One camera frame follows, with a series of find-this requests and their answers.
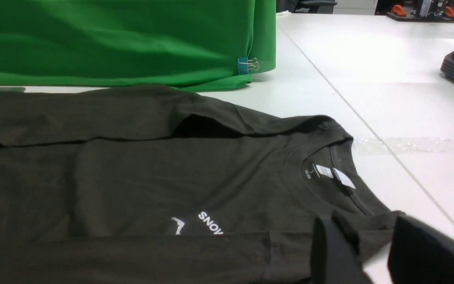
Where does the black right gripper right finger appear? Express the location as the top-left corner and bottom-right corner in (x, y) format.
(388, 215), (454, 284)

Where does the dark gray long-sleeved shirt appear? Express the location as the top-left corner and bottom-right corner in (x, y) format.
(0, 86), (401, 284)

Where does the black office chair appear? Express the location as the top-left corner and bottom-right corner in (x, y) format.
(276, 0), (337, 14)

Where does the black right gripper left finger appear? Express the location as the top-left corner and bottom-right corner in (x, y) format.
(311, 213), (372, 284)

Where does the clear tape strip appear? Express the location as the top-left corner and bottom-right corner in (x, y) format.
(352, 137), (454, 156)

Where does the green backdrop cloth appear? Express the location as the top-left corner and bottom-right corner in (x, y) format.
(0, 0), (276, 92)

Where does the black base with orange clamps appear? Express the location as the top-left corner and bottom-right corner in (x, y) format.
(386, 0), (454, 23)

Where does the blue binder clip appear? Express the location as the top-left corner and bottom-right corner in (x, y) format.
(237, 57), (260, 75)

